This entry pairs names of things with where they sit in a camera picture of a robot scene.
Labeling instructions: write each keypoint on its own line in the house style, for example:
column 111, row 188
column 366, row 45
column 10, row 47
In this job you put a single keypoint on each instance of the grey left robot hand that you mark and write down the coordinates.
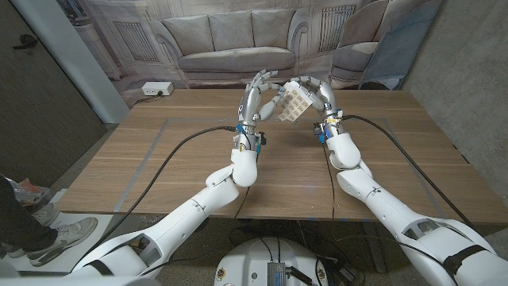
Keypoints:
column 251, row 104

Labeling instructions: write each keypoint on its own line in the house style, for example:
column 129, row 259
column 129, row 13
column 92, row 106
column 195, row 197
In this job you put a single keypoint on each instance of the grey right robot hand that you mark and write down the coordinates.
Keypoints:
column 326, row 101

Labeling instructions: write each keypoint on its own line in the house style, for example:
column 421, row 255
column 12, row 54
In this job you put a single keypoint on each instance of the postage stamp sheet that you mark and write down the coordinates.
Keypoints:
column 294, row 104

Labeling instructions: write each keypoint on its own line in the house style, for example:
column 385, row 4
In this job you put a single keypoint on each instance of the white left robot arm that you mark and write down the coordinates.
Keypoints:
column 190, row 214

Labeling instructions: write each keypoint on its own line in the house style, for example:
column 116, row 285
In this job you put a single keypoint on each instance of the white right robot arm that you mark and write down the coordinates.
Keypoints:
column 397, row 218

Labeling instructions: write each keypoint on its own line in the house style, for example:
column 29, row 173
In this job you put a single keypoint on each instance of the black rounded object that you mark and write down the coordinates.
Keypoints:
column 373, row 86

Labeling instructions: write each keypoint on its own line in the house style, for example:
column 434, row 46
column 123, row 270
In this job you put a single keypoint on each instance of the printed sofa room backdrop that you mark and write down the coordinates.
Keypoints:
column 238, row 39

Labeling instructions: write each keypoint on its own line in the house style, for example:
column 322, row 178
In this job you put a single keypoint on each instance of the white power strip box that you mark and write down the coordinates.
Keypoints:
column 156, row 88

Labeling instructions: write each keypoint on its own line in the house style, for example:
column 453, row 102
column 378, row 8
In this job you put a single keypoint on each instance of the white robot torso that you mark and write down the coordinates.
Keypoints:
column 254, row 258

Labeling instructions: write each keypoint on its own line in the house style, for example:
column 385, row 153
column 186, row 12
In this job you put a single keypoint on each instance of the grey table leg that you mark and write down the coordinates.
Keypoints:
column 375, row 250

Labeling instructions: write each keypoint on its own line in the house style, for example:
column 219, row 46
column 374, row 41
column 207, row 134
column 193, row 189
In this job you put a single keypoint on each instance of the silver finned box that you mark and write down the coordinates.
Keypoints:
column 275, row 274

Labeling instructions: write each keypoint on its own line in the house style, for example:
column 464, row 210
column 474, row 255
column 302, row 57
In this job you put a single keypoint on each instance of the black power adapter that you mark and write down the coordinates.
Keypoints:
column 347, row 274

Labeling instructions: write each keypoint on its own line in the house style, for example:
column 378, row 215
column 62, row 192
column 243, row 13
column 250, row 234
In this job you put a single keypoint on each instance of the dark wooden door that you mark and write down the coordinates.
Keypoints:
column 39, row 111

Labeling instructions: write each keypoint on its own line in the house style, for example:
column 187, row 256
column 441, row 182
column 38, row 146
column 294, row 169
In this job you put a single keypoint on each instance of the grey white sneaker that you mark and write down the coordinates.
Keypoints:
column 47, row 214
column 71, row 236

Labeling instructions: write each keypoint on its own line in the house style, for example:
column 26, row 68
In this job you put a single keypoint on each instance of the person's black trouser leg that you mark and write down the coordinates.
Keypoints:
column 16, row 226

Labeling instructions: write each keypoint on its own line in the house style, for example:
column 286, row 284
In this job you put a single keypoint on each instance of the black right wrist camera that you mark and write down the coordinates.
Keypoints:
column 318, row 133

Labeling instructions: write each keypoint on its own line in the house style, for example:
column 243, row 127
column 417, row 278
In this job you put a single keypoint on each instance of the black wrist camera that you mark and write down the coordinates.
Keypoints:
column 318, row 133
column 261, row 141

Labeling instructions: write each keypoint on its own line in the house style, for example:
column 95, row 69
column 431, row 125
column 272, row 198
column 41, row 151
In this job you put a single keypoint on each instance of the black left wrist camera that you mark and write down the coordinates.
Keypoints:
column 261, row 141

